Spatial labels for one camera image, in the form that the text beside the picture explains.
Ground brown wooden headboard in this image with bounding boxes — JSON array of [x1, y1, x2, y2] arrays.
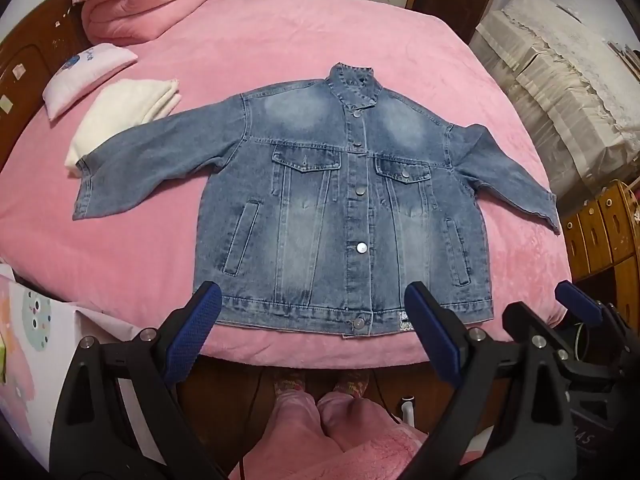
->
[[0, 0, 90, 162]]

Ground pink pajama legs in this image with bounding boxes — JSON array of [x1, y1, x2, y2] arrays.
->
[[230, 370, 428, 479]]

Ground lace covered stacked boxes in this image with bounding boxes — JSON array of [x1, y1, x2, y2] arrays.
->
[[470, 0, 639, 211]]

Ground cartoon print storage box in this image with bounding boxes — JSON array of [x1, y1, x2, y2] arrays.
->
[[1, 263, 140, 467]]

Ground folded cream white garment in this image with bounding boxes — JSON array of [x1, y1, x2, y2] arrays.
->
[[64, 79, 181, 177]]

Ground blue denim jacket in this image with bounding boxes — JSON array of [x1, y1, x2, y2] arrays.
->
[[74, 64, 561, 337]]

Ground small pink pillow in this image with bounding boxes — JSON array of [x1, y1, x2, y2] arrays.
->
[[42, 44, 138, 122]]

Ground wooden drawer cabinet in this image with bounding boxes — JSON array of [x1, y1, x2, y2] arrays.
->
[[562, 180, 639, 330]]

